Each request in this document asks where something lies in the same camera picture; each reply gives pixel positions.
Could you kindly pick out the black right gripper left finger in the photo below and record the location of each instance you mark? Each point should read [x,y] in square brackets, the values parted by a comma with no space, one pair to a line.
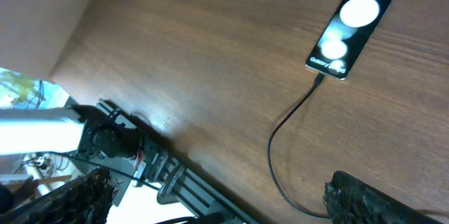
[86,199]

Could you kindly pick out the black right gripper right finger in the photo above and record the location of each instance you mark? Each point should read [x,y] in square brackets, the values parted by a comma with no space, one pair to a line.
[349,200]

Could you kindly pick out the black Galaxy smartphone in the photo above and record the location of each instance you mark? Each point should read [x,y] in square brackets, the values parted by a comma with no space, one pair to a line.
[345,36]

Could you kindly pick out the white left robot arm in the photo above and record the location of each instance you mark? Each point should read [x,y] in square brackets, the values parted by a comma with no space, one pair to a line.
[82,129]

